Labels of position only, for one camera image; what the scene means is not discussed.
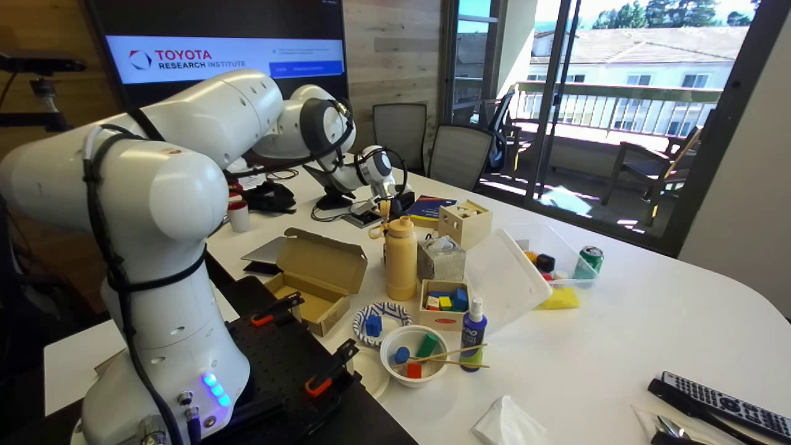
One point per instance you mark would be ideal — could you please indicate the white bowl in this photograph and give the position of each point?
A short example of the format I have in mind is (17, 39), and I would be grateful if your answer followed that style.
(398, 375)

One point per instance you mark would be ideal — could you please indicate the thin wooden stick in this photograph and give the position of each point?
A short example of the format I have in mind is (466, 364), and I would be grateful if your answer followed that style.
(454, 354)

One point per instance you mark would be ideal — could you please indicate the black remote control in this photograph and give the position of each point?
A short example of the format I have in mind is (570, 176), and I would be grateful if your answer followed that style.
(724, 404)

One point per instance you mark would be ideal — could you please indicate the grey mesh office chair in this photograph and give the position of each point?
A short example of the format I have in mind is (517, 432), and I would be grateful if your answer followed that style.
(461, 156)
(400, 136)

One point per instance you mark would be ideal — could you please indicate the balcony railing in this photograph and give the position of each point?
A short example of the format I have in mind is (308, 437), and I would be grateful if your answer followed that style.
(619, 94)

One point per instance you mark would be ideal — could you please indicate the clear plastic container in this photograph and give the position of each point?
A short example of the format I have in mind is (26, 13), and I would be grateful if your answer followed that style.
(508, 281)

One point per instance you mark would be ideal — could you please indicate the black pegboard base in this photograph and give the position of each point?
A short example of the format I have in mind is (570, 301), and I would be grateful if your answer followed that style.
(272, 361)

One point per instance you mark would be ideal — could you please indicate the teal can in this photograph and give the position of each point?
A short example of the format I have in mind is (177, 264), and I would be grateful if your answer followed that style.
(590, 264)

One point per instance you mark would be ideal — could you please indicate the yellow wedge piece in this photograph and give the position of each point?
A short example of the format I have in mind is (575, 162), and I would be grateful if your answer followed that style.
(562, 301)

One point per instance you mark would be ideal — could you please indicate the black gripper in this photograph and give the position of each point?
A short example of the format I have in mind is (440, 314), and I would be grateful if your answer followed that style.
(400, 204)

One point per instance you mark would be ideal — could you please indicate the red white can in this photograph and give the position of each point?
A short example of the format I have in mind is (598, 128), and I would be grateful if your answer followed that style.
(237, 212)

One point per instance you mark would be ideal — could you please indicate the black office chair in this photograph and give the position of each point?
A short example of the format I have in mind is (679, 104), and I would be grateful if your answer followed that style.
(499, 133)

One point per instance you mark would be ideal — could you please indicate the blue white patterned plate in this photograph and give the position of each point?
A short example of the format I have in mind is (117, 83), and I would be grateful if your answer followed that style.
(394, 314)

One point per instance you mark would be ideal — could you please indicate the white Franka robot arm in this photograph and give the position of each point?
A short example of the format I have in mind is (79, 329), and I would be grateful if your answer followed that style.
(164, 198)

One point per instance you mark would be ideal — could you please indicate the open brown cardboard box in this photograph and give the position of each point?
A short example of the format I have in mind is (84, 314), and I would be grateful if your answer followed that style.
(316, 269)

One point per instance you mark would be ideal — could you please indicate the flat black box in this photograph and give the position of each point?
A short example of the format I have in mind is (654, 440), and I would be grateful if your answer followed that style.
(363, 217)

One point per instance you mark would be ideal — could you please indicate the blue knobbly toy block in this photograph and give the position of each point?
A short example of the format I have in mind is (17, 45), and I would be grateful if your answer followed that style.
(375, 325)

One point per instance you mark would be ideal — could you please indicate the beige water bottle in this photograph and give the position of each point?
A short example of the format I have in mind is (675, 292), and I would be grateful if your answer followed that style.
(400, 264)

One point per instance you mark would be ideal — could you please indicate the white tissue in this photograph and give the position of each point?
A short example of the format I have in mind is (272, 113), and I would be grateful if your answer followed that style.
(508, 424)

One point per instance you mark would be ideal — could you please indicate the red block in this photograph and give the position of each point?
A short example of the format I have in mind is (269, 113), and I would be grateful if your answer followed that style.
(413, 369)

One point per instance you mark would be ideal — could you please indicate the wooden shape sorter cube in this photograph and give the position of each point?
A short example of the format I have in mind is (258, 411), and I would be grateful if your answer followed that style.
(466, 224)

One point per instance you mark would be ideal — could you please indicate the small grey carton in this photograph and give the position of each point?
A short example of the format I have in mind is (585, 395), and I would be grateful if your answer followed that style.
(440, 260)

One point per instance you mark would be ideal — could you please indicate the blue book with yellow edge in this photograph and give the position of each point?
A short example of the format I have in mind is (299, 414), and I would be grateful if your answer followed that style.
(431, 208)

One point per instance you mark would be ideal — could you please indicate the smooth black board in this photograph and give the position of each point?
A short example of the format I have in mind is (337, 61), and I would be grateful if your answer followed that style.
(372, 421)

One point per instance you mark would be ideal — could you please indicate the green block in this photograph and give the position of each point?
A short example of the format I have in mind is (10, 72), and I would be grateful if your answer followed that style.
(429, 344)

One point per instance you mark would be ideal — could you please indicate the dark patio chair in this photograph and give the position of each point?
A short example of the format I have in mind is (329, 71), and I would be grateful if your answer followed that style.
(650, 170)

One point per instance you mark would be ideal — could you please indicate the wall television screen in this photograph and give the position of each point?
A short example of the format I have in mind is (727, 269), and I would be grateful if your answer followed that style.
(214, 41)

